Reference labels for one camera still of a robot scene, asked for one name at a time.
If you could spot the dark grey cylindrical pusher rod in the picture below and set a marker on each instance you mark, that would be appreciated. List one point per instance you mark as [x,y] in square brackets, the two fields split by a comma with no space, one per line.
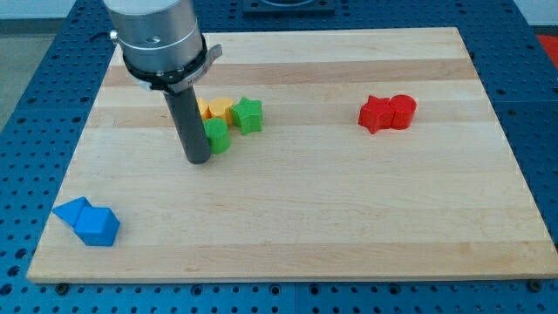
[186,115]

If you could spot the yellow hexagon block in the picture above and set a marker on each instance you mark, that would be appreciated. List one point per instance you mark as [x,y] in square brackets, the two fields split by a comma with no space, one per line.
[204,109]

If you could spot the yellow cylinder block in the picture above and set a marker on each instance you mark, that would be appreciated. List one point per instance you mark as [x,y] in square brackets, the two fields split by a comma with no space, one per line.
[220,108]

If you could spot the green cylinder block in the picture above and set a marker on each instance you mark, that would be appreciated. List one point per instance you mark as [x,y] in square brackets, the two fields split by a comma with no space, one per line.
[218,135]

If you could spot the green star block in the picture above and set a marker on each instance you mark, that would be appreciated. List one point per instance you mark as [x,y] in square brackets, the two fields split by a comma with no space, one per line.
[247,115]

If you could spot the blue cube block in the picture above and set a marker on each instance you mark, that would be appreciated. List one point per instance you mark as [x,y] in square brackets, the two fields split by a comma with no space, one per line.
[97,226]

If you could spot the blue triangle block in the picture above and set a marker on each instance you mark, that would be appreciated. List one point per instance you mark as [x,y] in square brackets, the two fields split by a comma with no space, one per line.
[70,212]

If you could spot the red star block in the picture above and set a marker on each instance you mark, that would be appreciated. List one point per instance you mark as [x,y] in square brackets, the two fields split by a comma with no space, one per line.
[376,114]

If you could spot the light wooden board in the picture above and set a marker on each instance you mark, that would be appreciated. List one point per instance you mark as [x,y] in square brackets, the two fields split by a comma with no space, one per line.
[313,196]

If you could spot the red cylinder block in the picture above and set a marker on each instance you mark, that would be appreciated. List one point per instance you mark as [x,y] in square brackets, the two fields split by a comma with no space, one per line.
[403,107]

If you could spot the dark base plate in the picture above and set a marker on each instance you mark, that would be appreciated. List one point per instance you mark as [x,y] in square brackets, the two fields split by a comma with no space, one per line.
[289,7]

